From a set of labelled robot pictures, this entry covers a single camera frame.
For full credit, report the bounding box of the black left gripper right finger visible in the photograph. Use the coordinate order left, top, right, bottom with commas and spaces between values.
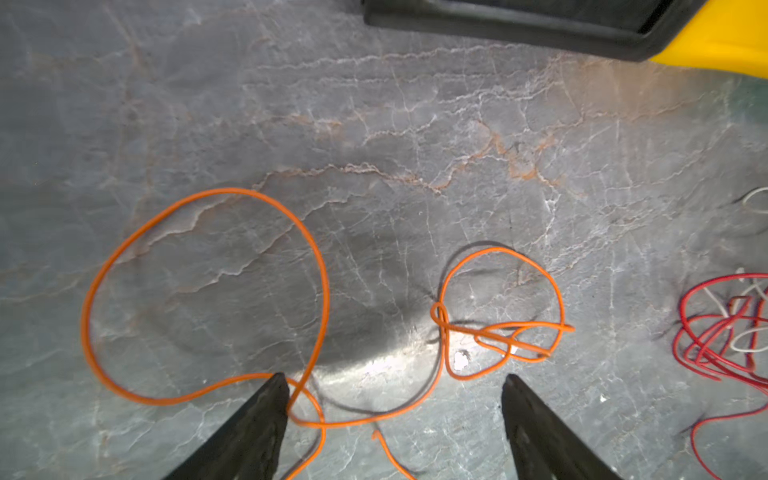
501, 374, 620, 480

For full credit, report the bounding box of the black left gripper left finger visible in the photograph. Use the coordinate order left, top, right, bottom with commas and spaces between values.
166, 373, 290, 480

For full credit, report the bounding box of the red cable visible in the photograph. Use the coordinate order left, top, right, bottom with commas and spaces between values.
671, 272, 768, 480

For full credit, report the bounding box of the black storage bin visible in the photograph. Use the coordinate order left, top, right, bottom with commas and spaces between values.
363, 1, 704, 62

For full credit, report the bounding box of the yellow storage bin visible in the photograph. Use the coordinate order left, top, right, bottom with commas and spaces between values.
651, 0, 768, 79

